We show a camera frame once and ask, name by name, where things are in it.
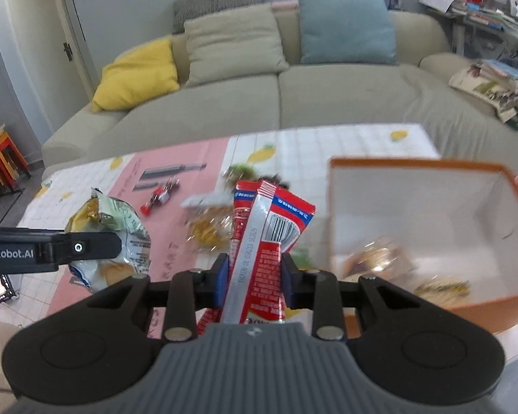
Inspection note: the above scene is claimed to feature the red snack packet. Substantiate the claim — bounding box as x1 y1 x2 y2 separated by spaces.
197 179 316 335

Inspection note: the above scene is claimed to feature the green yellow chip bag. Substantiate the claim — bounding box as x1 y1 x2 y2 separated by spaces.
65 189 151 293

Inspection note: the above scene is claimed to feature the red small candy bar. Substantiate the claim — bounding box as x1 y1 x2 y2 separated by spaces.
140 178 180 216

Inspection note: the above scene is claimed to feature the dark green snack packet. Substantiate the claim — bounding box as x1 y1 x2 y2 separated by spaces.
222 164 290 191

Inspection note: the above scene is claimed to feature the clear golden snack packet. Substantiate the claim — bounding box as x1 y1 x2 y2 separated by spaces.
181 193 233 252

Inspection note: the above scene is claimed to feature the pink white lemon tablecloth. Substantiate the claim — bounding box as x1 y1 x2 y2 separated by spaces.
0 123 443 341

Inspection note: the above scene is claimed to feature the orange rimmed white storage box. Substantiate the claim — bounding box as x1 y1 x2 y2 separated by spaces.
327 158 518 333

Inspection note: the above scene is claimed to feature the white door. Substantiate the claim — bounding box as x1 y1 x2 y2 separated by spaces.
0 0 97 143

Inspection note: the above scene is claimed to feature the yellow cushion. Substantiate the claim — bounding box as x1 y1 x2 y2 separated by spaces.
90 38 180 113

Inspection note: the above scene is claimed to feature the beige sofa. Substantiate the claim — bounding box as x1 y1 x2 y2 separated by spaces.
42 9 518 172

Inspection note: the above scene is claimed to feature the beige cushion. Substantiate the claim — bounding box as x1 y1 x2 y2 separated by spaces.
184 4 289 87

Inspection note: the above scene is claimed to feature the light blue cushion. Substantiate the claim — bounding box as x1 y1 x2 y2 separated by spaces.
298 0 397 65

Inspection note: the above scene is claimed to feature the pile of magazines on sofa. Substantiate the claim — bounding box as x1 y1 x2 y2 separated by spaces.
448 59 518 131

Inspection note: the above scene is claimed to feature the grey patterned cushion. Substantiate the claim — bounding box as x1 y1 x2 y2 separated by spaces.
172 0 265 35

